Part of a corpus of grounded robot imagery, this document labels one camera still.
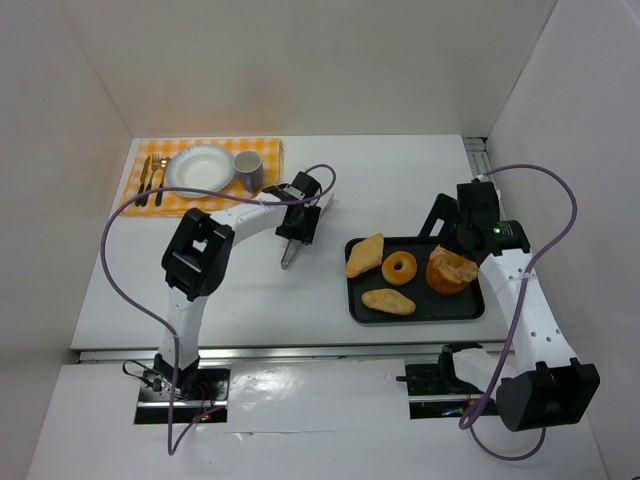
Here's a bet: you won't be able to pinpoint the metal tongs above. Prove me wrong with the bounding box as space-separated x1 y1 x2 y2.
279 194 337 271

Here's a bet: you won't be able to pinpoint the ring donut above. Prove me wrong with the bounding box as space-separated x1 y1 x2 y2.
381 251 418 286

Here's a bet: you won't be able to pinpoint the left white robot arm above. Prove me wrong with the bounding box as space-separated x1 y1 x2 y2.
154 171 321 396

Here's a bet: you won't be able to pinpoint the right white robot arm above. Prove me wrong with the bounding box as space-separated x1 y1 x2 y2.
420 180 600 432

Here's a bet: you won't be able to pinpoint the flat triangular bread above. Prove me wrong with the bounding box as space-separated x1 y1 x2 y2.
345 233 384 278

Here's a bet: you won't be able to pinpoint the oval flat bread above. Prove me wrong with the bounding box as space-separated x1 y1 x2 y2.
361 288 416 316

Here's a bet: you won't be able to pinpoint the tall sugared pastry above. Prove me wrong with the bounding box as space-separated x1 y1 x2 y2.
426 245 479 295

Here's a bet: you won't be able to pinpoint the black tray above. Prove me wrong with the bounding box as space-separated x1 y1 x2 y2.
346 237 485 325

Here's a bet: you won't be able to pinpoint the purple mug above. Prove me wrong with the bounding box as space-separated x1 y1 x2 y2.
233 151 264 193

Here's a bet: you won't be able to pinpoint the white plate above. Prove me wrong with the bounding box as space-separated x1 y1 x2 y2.
165 144 235 198

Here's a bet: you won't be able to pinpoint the yellow checkered cloth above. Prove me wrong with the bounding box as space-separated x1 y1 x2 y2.
120 137 284 217

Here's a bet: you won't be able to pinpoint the aluminium corner rail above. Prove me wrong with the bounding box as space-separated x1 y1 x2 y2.
462 137 491 176

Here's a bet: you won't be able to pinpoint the aluminium front rail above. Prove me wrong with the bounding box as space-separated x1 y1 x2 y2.
75 341 506 365

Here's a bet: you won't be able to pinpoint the black handled spoon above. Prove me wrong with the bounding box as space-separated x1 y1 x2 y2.
154 157 171 207

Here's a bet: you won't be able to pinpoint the black handled fork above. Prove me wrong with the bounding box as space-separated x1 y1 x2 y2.
139 154 161 207

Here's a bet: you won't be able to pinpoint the black handled knife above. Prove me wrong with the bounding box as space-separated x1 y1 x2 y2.
134 156 151 206

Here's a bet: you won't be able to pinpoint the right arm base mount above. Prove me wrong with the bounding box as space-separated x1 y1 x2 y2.
396 342 502 420

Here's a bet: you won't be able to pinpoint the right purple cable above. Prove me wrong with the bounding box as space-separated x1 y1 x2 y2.
458 163 580 461

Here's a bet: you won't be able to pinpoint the purple cable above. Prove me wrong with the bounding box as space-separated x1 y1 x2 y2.
458 163 580 461
99 163 337 456

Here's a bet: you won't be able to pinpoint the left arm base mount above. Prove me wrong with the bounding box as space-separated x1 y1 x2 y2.
122 360 230 425

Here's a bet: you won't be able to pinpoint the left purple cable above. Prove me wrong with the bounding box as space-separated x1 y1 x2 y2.
99 163 337 456

